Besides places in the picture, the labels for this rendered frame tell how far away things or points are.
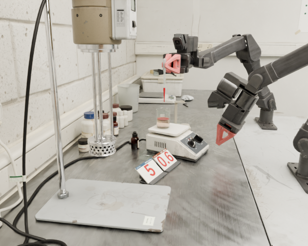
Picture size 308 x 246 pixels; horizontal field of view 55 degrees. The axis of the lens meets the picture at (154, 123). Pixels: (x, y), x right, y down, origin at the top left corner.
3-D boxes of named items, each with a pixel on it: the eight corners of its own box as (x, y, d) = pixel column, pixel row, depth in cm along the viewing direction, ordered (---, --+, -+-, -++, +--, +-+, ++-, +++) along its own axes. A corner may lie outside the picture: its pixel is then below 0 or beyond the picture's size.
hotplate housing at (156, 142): (209, 151, 110) (210, 130, 108) (195, 163, 99) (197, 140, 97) (157, 140, 121) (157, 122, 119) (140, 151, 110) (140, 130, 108)
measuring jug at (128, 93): (120, 106, 181) (120, 82, 177) (141, 107, 180) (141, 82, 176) (115, 113, 163) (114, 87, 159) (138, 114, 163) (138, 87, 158)
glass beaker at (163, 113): (152, 128, 109) (153, 107, 107) (164, 126, 112) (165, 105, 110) (162, 132, 104) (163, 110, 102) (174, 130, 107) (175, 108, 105)
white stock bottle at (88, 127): (96, 140, 121) (94, 109, 117) (104, 145, 115) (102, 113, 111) (79, 144, 116) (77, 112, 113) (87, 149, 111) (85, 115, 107)
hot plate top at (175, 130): (190, 128, 111) (190, 125, 111) (176, 136, 101) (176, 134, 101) (162, 123, 117) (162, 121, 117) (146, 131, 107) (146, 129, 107)
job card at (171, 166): (181, 162, 99) (181, 151, 98) (168, 172, 92) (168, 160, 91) (165, 158, 102) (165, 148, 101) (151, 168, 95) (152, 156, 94)
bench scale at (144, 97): (175, 104, 189) (175, 97, 187) (135, 103, 191) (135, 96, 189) (175, 98, 207) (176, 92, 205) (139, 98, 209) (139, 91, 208)
